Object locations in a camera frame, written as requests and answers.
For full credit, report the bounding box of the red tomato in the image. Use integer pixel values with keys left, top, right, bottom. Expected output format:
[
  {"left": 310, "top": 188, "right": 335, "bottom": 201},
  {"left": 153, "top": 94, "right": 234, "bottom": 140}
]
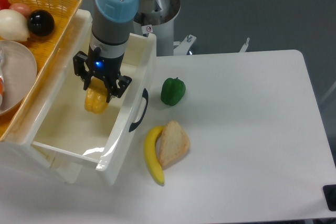
[{"left": 0, "top": 0, "right": 11, "bottom": 10}]

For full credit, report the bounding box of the black object at table edge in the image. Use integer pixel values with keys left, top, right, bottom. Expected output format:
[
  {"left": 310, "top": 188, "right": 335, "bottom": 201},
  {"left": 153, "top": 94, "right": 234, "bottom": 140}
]
[{"left": 323, "top": 185, "right": 336, "bottom": 211}]

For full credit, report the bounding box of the white mounting bracket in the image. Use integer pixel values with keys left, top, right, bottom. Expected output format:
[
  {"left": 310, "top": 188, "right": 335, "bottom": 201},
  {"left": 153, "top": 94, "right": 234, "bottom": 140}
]
[{"left": 173, "top": 34, "right": 197, "bottom": 56}]

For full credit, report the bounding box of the slice of bread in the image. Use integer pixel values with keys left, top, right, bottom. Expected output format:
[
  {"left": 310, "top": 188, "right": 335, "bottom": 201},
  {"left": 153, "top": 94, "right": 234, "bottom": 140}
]
[{"left": 159, "top": 120, "right": 190, "bottom": 166}]

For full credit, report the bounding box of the white open top drawer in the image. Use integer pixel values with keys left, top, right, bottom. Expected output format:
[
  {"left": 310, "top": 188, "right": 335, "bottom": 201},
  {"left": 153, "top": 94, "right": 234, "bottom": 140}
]
[{"left": 30, "top": 22, "right": 158, "bottom": 187}]

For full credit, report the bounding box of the black drawer handle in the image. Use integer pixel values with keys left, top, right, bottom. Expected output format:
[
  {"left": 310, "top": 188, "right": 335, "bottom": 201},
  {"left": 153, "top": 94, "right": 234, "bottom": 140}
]
[{"left": 129, "top": 88, "right": 149, "bottom": 132}]

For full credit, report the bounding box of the white onion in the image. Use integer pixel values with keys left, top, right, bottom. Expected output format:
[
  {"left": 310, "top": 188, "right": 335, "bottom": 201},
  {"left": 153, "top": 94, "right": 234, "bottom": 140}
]
[{"left": 1, "top": 9, "right": 30, "bottom": 42}]

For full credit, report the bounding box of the yellow wicker basket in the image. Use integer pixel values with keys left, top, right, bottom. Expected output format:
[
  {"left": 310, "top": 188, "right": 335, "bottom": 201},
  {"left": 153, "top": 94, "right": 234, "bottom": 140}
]
[{"left": 1, "top": 0, "right": 82, "bottom": 142}]

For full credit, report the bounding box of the white drawer cabinet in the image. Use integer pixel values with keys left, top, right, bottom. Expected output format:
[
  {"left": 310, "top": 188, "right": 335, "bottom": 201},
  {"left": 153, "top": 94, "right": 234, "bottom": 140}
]
[{"left": 1, "top": 9, "right": 92, "bottom": 184}]

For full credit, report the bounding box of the pink round fruit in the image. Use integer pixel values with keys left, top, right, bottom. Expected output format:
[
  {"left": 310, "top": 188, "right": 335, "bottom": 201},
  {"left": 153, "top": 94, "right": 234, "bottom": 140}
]
[{"left": 9, "top": 3, "right": 32, "bottom": 18}]

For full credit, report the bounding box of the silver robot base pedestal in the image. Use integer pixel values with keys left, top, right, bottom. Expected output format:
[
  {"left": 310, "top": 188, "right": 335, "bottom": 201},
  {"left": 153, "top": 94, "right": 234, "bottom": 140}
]
[{"left": 133, "top": 0, "right": 181, "bottom": 56}]

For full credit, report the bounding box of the yellow banana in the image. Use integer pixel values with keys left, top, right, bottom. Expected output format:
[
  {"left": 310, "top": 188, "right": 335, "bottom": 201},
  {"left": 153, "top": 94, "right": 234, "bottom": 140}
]
[{"left": 143, "top": 125, "right": 164, "bottom": 185}]

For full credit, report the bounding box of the black ball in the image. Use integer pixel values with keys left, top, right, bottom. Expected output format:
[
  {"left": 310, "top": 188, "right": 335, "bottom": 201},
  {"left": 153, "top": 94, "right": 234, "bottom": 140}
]
[{"left": 27, "top": 9, "right": 55, "bottom": 37}]

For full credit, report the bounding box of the beige bowl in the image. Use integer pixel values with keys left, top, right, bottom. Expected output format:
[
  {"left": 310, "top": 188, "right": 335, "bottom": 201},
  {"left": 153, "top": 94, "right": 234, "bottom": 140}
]
[{"left": 1, "top": 40, "right": 37, "bottom": 116}]

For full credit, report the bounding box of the yellow bell pepper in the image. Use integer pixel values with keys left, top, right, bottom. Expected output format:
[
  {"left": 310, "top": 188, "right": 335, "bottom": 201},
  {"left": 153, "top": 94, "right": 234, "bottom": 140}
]
[{"left": 84, "top": 78, "right": 108, "bottom": 114}]

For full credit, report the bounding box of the green bell pepper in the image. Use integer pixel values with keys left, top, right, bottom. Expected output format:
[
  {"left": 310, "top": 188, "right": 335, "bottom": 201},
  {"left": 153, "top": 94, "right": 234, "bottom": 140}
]
[{"left": 160, "top": 78, "right": 186, "bottom": 106}]

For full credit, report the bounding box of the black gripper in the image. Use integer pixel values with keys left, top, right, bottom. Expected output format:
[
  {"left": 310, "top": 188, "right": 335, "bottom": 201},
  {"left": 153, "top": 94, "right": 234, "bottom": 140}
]
[{"left": 72, "top": 46, "right": 132, "bottom": 103}]

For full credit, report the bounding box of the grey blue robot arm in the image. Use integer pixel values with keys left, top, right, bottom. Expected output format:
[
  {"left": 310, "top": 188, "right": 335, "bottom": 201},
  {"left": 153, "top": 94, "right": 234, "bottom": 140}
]
[{"left": 73, "top": 0, "right": 181, "bottom": 102}]

